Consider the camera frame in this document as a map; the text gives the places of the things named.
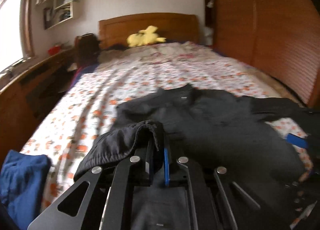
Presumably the white wall shelf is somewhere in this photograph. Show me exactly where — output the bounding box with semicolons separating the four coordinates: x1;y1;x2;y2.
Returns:
43;0;80;30

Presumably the window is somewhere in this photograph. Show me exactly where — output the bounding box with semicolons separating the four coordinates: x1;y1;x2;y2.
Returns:
1;0;26;73

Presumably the floral quilt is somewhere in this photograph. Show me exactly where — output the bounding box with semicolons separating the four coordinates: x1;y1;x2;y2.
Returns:
97;41;298;100

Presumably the wooden headboard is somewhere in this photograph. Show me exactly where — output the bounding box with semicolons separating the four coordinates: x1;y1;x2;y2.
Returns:
98;12;201;51

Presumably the yellow plush toy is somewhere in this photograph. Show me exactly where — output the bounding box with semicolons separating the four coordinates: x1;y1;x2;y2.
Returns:
126;26;166;48

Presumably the dark wooden chair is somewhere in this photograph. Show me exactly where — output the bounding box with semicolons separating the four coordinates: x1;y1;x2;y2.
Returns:
74;33;100;68

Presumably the orange print bed sheet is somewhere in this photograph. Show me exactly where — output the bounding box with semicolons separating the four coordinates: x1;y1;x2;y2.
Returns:
19;49;313;211

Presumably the red bowl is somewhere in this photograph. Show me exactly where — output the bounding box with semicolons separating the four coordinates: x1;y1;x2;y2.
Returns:
47;45;62;56

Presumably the folded blue garment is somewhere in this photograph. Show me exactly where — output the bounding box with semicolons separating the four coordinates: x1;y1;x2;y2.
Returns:
1;150;51;229

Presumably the black jacket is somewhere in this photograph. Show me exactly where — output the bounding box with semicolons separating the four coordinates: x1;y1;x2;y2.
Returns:
74;85;319;225

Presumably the wooden louvred wardrobe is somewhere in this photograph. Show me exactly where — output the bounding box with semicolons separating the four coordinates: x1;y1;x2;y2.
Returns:
213;0;319;107

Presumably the wooden desk counter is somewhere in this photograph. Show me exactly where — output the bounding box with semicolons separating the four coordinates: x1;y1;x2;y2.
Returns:
0;48;74;163

